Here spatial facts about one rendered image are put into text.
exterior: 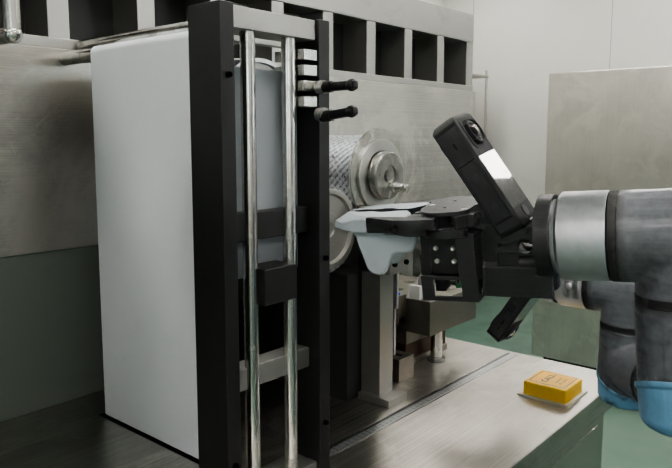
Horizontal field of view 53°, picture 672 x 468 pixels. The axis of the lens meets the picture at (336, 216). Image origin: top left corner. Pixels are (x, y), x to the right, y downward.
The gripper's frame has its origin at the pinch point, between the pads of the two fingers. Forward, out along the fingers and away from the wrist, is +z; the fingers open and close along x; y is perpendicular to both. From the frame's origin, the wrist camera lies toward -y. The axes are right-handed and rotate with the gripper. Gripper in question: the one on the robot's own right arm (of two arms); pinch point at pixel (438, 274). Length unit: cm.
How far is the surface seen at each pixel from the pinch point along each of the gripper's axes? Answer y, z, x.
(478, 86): 66, 237, -444
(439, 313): -8.6, 4.0, -6.9
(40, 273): 2, 41, 46
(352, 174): 16.3, 7.5, 13.0
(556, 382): -16.6, -16.5, -8.8
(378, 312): -4.7, 3.6, 11.4
